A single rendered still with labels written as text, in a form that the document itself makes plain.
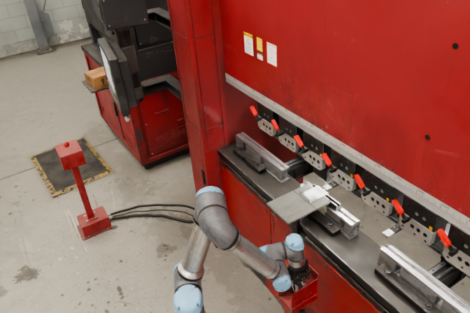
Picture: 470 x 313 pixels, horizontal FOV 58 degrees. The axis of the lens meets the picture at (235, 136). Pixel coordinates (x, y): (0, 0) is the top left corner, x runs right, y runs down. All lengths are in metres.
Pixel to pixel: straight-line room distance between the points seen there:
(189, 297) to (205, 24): 1.46
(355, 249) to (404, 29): 1.08
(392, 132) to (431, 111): 0.20
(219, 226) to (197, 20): 1.29
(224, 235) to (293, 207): 0.67
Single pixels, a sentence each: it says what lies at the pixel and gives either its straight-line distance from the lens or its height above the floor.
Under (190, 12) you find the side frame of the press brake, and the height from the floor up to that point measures 1.80.
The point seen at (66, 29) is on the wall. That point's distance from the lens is 8.54.
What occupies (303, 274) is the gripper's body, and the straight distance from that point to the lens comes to 2.02.
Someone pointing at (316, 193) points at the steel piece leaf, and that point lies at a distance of 2.22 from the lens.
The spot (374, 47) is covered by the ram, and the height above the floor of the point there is 1.86.
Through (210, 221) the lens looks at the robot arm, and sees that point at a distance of 1.54.
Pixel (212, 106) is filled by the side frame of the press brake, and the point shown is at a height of 1.20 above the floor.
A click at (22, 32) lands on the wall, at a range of 8.43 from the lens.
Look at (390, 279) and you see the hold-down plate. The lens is 2.02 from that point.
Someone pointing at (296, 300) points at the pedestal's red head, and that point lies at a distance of 2.08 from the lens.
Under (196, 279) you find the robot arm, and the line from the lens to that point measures 1.86.
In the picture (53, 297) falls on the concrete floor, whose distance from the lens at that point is 3.40.
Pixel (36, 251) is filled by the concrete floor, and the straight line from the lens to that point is 3.81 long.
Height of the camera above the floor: 2.41
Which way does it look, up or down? 32 degrees down
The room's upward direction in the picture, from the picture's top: 5 degrees counter-clockwise
